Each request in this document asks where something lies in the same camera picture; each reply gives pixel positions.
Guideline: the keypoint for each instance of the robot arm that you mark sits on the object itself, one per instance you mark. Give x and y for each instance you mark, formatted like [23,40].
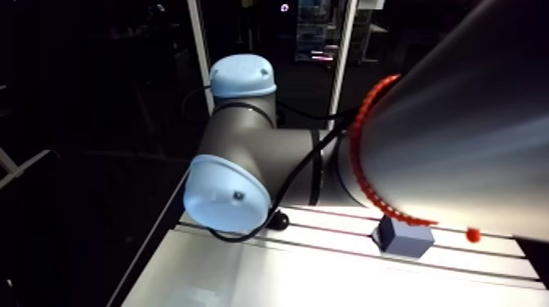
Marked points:
[266,145]

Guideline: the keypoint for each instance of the black oval holder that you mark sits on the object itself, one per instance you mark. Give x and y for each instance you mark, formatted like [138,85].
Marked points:
[278,220]

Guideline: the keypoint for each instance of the dark blue-grey block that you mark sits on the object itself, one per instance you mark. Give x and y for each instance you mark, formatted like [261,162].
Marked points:
[405,241]

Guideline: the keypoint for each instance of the white post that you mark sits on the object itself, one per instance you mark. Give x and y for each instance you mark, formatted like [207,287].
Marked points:
[341,64]
[200,47]

